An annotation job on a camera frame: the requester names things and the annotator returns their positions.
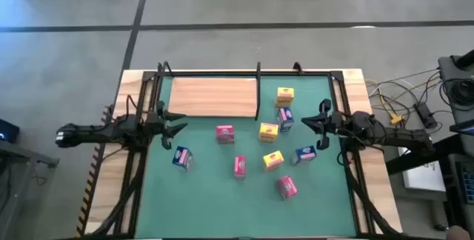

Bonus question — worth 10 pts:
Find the black power adapter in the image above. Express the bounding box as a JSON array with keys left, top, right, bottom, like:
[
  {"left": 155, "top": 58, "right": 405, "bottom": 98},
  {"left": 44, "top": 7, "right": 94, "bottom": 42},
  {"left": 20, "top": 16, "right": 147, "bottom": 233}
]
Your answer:
[{"left": 413, "top": 101, "right": 438, "bottom": 130}]

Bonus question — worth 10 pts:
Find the green table mat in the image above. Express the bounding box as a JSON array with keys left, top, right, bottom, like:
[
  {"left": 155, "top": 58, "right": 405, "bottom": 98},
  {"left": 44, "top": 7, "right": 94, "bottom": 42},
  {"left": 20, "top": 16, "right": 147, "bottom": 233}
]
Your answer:
[{"left": 135, "top": 75, "right": 358, "bottom": 238}]

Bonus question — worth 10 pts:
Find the yellow black hazard strip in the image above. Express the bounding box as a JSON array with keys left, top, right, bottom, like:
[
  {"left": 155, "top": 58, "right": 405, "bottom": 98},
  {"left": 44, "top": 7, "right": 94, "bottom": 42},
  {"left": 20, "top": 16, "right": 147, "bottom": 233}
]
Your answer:
[{"left": 76, "top": 106, "right": 112, "bottom": 238}]

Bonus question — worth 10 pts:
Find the black desk pole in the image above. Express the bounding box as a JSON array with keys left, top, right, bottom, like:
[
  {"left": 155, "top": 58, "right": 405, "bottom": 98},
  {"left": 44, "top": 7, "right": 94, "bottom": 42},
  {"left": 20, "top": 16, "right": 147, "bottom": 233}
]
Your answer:
[{"left": 454, "top": 49, "right": 474, "bottom": 70}]

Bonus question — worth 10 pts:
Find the yellow Corn Pops box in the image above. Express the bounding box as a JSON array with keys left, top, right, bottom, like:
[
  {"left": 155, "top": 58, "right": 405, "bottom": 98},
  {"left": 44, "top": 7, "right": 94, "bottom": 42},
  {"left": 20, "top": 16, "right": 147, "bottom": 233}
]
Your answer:
[
  {"left": 275, "top": 87, "right": 296, "bottom": 108},
  {"left": 262, "top": 150, "right": 285, "bottom": 172},
  {"left": 258, "top": 122, "right": 280, "bottom": 144}
]

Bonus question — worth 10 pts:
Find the coiled black cable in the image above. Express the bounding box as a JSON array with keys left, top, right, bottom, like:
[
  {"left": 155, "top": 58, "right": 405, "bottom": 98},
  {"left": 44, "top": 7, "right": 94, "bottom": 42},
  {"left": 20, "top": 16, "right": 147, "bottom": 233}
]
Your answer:
[{"left": 439, "top": 78, "right": 474, "bottom": 107}]

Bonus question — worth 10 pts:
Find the black device blue light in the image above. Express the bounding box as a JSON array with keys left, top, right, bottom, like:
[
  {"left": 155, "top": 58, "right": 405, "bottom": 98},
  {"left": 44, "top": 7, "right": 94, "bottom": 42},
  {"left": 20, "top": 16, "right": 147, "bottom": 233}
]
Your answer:
[{"left": 0, "top": 118, "right": 21, "bottom": 144}]

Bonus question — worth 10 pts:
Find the pink Raisin Bran box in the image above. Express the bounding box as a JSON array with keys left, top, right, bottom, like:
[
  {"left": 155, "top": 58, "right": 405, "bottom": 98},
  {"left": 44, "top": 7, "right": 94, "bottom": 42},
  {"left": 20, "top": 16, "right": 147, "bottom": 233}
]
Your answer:
[
  {"left": 216, "top": 124, "right": 236, "bottom": 145},
  {"left": 276, "top": 175, "right": 299, "bottom": 201},
  {"left": 233, "top": 154, "right": 248, "bottom": 180}
]

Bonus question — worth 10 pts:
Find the black diagonal desk beam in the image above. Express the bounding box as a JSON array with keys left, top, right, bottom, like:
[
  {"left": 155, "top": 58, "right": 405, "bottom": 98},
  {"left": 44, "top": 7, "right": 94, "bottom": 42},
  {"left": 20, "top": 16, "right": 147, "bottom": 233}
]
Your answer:
[{"left": 384, "top": 134, "right": 474, "bottom": 176}]

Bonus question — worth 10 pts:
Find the black keyboard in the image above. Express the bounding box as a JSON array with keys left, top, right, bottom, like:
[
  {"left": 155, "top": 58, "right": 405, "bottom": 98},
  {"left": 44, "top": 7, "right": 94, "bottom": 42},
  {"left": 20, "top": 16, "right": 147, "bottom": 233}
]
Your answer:
[{"left": 457, "top": 160, "right": 474, "bottom": 206}]

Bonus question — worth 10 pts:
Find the dark tablet screen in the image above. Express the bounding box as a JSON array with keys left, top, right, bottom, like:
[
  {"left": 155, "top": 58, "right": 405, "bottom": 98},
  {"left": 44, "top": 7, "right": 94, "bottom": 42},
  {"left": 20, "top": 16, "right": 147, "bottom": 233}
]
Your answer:
[{"left": 450, "top": 119, "right": 474, "bottom": 137}]

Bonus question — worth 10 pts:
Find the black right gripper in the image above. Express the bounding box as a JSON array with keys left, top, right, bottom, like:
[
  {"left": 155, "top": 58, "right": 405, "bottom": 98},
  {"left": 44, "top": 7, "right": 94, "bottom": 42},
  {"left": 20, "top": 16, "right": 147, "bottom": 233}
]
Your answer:
[{"left": 300, "top": 98, "right": 347, "bottom": 151}]

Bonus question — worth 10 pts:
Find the person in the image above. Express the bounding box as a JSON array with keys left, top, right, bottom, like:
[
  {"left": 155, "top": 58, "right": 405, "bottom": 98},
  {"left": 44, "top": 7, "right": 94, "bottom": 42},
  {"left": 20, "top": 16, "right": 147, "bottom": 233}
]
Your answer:
[{"left": 446, "top": 225, "right": 472, "bottom": 240}]

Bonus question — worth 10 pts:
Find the white flat board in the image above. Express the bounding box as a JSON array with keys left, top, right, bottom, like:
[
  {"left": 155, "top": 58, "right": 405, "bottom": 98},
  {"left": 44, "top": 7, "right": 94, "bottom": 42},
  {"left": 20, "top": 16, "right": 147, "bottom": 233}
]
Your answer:
[{"left": 398, "top": 146, "right": 447, "bottom": 193}]

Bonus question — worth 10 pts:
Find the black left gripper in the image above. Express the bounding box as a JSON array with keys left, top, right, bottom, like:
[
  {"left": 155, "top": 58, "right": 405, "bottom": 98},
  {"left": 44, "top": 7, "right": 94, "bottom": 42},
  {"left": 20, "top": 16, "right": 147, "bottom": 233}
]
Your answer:
[{"left": 145, "top": 101, "right": 189, "bottom": 151}]

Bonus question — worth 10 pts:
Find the grey side desk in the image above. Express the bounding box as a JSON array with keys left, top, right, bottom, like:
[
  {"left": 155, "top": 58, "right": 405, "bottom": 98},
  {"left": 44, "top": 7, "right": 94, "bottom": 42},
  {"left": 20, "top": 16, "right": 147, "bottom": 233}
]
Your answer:
[{"left": 0, "top": 139, "right": 60, "bottom": 240}]

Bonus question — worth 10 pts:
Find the blue Frosted Flakes box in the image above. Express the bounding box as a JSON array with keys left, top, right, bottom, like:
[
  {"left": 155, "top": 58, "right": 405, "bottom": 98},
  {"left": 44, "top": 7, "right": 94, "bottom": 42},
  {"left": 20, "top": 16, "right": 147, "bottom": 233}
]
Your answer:
[
  {"left": 276, "top": 106, "right": 296, "bottom": 133},
  {"left": 171, "top": 145, "right": 196, "bottom": 173},
  {"left": 290, "top": 144, "right": 318, "bottom": 167}
]

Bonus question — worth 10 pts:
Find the grey equipment desk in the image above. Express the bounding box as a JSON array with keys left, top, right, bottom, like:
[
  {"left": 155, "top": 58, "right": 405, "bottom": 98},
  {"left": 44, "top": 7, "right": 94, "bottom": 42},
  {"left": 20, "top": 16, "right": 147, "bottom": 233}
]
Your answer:
[{"left": 437, "top": 49, "right": 474, "bottom": 122}]

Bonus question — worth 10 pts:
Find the black metal shelf frame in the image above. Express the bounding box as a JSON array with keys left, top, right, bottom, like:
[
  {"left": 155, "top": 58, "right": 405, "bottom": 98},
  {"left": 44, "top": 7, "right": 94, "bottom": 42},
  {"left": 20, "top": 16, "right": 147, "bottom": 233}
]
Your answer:
[{"left": 157, "top": 61, "right": 262, "bottom": 121}]

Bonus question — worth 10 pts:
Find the wooden shelf board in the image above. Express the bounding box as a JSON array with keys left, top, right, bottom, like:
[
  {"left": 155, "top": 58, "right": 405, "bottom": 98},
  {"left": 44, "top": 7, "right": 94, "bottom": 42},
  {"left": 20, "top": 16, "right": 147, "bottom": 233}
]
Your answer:
[{"left": 168, "top": 77, "right": 258, "bottom": 118}]

